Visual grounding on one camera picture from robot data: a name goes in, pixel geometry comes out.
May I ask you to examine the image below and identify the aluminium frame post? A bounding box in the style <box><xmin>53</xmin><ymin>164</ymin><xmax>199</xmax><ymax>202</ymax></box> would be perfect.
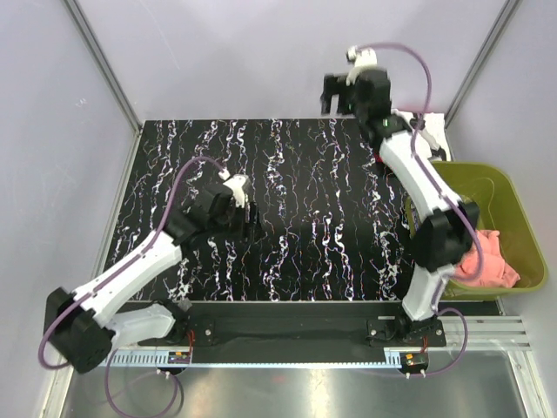
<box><xmin>441</xmin><ymin>0</ymin><xmax>521</xmax><ymax>130</ymax></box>
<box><xmin>62</xmin><ymin>0</ymin><xmax>143</xmax><ymax>135</ymax></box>

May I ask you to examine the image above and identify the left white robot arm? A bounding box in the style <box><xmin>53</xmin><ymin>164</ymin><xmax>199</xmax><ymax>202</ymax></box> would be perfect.
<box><xmin>44</xmin><ymin>174</ymin><xmax>261</xmax><ymax>374</ymax></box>

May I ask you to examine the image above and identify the white slotted cable duct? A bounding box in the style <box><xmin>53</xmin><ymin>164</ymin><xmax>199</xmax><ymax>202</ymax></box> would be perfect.
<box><xmin>101</xmin><ymin>347</ymin><xmax>428</xmax><ymax>370</ymax></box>

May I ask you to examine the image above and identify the olive green plastic basket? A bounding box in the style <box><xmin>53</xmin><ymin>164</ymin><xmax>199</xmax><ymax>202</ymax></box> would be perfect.
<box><xmin>399</xmin><ymin>162</ymin><xmax>547</xmax><ymax>305</ymax></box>

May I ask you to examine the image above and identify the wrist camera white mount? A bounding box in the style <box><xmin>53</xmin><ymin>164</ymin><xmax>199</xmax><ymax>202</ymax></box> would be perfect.
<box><xmin>346</xmin><ymin>46</ymin><xmax>378</xmax><ymax>86</ymax></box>
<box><xmin>218</xmin><ymin>168</ymin><xmax>251</xmax><ymax>208</ymax></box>

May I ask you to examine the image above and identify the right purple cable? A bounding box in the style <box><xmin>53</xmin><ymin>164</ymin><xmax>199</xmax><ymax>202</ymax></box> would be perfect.
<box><xmin>369</xmin><ymin>42</ymin><xmax>487</xmax><ymax>380</ymax></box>

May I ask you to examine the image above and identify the right aluminium frame post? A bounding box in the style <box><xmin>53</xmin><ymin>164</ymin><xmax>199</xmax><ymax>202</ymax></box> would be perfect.
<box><xmin>441</xmin><ymin>0</ymin><xmax>521</xmax><ymax>130</ymax></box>

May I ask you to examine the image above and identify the purple cable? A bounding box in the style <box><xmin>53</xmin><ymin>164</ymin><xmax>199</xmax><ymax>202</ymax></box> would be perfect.
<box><xmin>37</xmin><ymin>156</ymin><xmax>230</xmax><ymax>415</ymax></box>
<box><xmin>369</xmin><ymin>42</ymin><xmax>487</xmax><ymax>380</ymax></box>

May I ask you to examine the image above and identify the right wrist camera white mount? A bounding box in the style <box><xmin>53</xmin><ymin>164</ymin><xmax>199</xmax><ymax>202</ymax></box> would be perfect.
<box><xmin>346</xmin><ymin>46</ymin><xmax>378</xmax><ymax>86</ymax></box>

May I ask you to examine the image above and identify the black marble pattern mat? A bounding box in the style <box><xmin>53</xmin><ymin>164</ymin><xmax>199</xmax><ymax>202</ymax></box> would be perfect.
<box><xmin>106</xmin><ymin>119</ymin><xmax>413</xmax><ymax>301</ymax></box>

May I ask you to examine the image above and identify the aluminium rail profile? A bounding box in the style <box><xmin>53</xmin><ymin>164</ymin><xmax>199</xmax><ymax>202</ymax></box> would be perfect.
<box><xmin>441</xmin><ymin>316</ymin><xmax>530</xmax><ymax>351</ymax></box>

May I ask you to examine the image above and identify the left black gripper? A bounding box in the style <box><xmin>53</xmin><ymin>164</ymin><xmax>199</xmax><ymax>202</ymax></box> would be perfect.
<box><xmin>209</xmin><ymin>199</ymin><xmax>265</xmax><ymax>246</ymax></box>

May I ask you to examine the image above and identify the white t shirt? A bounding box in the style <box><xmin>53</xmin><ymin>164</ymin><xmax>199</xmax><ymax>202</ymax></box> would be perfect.
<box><xmin>399</xmin><ymin>111</ymin><xmax>451</xmax><ymax>161</ymax></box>

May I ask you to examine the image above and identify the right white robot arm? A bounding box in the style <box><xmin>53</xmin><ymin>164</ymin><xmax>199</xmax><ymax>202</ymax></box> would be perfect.
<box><xmin>320</xmin><ymin>67</ymin><xmax>480</xmax><ymax>346</ymax></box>

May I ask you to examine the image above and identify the left aluminium frame post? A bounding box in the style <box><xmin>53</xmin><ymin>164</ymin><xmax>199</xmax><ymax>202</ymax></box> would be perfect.
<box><xmin>62</xmin><ymin>0</ymin><xmax>143</xmax><ymax>135</ymax></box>

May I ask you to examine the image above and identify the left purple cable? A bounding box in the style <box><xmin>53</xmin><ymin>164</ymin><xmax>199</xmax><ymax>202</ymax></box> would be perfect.
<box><xmin>37</xmin><ymin>156</ymin><xmax>230</xmax><ymax>415</ymax></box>

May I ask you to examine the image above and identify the pink crumpled t shirt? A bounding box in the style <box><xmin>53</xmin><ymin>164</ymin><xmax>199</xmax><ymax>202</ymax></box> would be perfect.
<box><xmin>455</xmin><ymin>230</ymin><xmax>520</xmax><ymax>288</ymax></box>

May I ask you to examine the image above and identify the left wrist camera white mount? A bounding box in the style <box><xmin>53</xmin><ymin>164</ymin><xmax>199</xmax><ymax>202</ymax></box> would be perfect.
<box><xmin>218</xmin><ymin>168</ymin><xmax>251</xmax><ymax>208</ymax></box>

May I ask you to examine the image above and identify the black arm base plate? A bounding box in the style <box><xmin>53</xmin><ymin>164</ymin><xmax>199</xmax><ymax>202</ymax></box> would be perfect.
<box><xmin>137</xmin><ymin>300</ymin><xmax>447</xmax><ymax>365</ymax></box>

